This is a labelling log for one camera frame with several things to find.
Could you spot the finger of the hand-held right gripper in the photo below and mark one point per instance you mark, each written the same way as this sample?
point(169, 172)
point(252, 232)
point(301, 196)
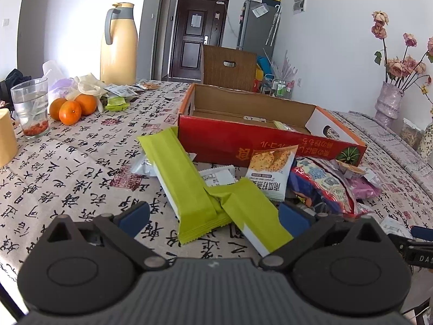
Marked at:
point(423, 233)

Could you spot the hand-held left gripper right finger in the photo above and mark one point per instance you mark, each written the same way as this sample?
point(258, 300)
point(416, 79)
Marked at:
point(293, 220)

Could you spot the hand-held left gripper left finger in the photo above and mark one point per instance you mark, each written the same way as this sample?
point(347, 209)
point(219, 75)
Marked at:
point(133, 216)

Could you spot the white crinkled snack packet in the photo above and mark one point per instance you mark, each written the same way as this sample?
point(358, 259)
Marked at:
point(394, 226)

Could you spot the long green snack packet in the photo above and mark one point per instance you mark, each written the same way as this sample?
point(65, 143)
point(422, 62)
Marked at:
point(182, 182)
point(250, 210)

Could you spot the white cracker snack packet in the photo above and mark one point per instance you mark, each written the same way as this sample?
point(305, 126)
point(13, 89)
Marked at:
point(270, 172)

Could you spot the pink snack packet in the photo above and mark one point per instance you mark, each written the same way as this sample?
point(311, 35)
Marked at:
point(367, 188)

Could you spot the red cardboard box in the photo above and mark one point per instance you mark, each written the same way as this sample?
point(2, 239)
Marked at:
point(216, 138)

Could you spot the blue red snack bag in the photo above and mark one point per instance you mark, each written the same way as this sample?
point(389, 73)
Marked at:
point(324, 189)

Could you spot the small grey snack packet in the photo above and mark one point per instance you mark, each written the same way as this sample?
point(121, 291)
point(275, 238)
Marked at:
point(142, 166)

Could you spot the small orange white snack packet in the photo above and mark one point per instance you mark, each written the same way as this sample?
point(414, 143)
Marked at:
point(350, 168)

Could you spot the small white flat packet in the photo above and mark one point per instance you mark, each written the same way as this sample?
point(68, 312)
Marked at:
point(216, 176)

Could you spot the floral patterned vase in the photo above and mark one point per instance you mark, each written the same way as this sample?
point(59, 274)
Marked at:
point(427, 142)

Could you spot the pale yellow snack packet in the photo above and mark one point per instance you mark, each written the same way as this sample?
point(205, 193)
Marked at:
point(287, 127)

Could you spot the pink patterned cloth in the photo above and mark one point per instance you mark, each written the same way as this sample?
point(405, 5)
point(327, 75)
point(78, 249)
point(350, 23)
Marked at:
point(389, 142)

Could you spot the clear storage jar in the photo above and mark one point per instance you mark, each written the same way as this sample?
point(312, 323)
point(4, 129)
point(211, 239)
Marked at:
point(411, 133)

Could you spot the small green snack packet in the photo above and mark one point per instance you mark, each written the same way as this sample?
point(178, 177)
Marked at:
point(116, 103)

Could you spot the orange fruit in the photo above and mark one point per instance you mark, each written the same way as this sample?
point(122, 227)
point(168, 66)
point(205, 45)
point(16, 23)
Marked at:
point(55, 108)
point(70, 112)
point(87, 103)

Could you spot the white printed snack packet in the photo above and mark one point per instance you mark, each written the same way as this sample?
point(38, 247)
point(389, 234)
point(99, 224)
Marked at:
point(120, 90)

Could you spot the small orange cracker packet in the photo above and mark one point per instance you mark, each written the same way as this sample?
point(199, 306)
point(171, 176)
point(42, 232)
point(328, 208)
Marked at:
point(149, 85)

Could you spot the pink textured vase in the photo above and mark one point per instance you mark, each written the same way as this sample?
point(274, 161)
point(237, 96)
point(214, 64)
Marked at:
point(389, 105)

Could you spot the cream artificial flower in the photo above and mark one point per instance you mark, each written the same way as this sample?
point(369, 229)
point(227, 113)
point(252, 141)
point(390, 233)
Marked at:
point(89, 86)

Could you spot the yellow bag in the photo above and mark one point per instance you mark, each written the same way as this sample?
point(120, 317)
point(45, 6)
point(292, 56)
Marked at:
point(258, 78)

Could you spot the yellow cylinder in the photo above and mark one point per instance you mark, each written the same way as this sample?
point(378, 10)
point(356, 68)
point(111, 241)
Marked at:
point(6, 138)

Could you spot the clear glass cup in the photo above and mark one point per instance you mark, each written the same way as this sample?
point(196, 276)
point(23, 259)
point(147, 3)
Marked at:
point(30, 108)

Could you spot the pink dried grass bundle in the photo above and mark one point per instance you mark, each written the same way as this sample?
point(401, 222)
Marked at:
point(286, 67)

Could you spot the white plastic bag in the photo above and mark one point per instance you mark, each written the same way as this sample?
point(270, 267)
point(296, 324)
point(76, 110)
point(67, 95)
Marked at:
point(57, 81)

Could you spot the blue plastic item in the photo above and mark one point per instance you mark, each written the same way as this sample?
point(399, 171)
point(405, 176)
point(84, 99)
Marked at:
point(264, 65)

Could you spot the wooden chair back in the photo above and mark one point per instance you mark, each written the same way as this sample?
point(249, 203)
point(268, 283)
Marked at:
point(230, 69)

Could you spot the yellow thermos jug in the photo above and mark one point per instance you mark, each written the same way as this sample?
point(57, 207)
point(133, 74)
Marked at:
point(118, 50)

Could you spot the dried pink roses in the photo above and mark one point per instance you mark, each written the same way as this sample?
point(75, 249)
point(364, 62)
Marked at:
point(401, 67)

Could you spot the black backpack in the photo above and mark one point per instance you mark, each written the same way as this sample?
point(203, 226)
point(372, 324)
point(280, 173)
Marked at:
point(13, 81)

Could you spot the dark brown door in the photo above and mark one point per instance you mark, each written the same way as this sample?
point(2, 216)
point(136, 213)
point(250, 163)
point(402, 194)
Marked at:
point(198, 37)

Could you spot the grey refrigerator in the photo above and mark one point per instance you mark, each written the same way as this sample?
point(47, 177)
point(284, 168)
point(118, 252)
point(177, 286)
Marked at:
point(253, 30)

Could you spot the white umbrella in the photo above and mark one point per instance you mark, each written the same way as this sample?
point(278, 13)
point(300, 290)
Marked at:
point(274, 23)

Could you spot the white wall panel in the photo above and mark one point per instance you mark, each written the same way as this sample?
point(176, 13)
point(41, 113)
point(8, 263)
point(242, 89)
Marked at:
point(300, 0)

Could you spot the white light switch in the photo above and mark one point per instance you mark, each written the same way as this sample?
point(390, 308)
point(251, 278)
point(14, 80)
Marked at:
point(6, 22)

